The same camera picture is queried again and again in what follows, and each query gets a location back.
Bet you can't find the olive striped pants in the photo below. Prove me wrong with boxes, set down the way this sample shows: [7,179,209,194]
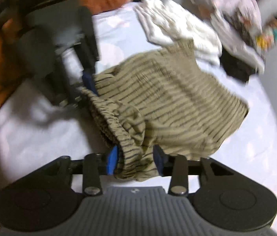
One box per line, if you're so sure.
[81,40,249,181]

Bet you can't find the folded black clothes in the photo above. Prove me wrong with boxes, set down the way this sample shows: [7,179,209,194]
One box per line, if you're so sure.
[220,49,256,84]

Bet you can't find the polka dot bed sheet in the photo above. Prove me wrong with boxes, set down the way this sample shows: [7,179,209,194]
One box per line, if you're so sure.
[0,2,277,235]

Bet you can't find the folded white gauze garment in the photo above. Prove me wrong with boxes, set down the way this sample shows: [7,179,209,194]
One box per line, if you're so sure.
[134,0,222,66]

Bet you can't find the dark floral folded garment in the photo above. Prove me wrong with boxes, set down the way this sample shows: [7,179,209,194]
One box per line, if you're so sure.
[224,10,254,47]

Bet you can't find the hanging plush toy column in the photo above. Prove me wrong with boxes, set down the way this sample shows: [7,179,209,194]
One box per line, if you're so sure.
[254,12,277,53]

